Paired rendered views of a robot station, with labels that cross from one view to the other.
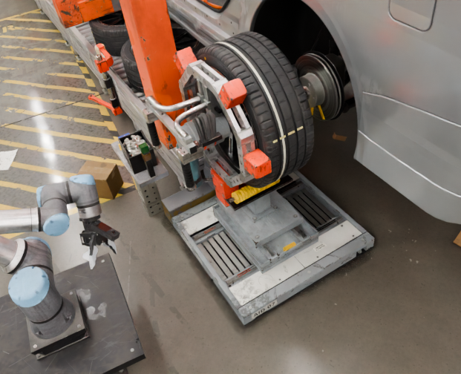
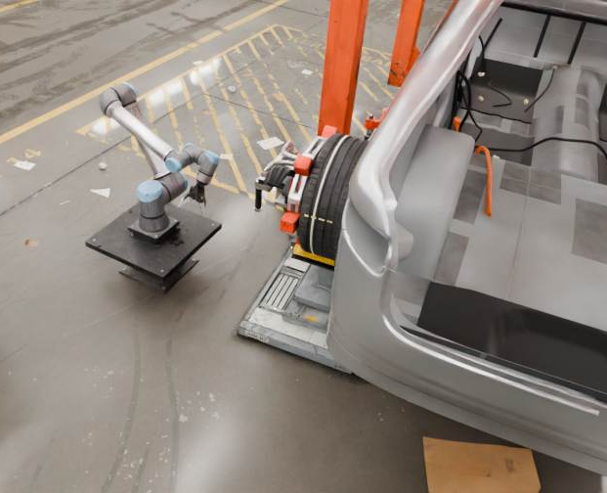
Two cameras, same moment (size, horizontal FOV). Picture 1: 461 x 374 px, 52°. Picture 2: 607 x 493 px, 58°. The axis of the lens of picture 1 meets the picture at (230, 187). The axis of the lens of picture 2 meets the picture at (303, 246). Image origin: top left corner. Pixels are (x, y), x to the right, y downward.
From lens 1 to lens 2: 174 cm
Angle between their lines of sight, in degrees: 32
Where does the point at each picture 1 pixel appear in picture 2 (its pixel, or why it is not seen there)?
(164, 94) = not seen: hidden behind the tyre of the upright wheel
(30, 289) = (146, 191)
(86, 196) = (204, 165)
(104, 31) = not seen: hidden behind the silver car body
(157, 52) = (328, 120)
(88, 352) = (148, 252)
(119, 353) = (155, 266)
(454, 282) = (381, 454)
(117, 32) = not seen: hidden behind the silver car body
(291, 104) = (332, 201)
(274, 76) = (336, 175)
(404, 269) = (366, 413)
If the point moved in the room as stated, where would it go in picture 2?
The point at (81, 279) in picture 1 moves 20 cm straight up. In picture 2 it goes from (193, 222) to (191, 198)
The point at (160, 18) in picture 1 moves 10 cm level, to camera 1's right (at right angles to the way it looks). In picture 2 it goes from (340, 100) to (353, 107)
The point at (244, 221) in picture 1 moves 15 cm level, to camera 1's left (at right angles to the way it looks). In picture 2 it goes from (308, 280) to (291, 267)
